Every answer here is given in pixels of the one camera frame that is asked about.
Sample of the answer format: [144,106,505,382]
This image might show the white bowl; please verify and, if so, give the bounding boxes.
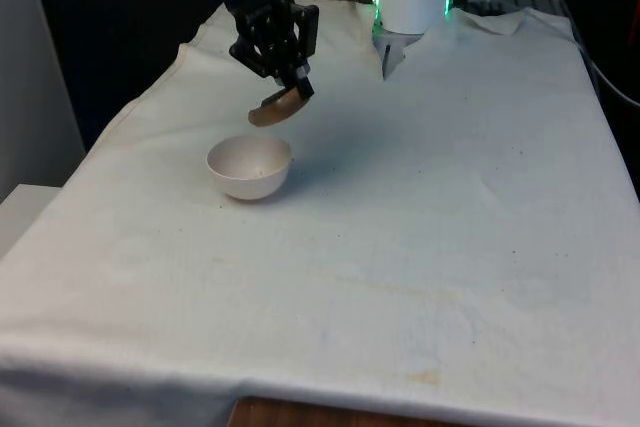
[205,134,293,202]

